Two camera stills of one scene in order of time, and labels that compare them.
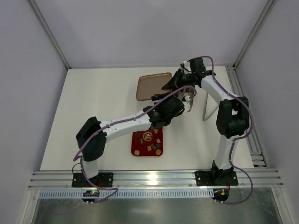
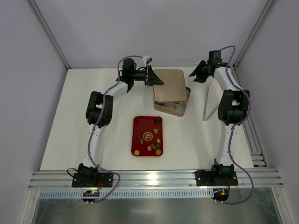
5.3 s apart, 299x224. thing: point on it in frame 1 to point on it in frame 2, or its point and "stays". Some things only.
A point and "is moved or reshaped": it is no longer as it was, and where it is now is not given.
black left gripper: [178, 102] to [148, 76]
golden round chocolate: [158, 152] stays
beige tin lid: [148, 86] is moved or reshaped
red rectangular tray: [147, 143] stays
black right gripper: [178, 78] to [202, 70]
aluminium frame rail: [61, 180] stays
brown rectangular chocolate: [153, 146] stays
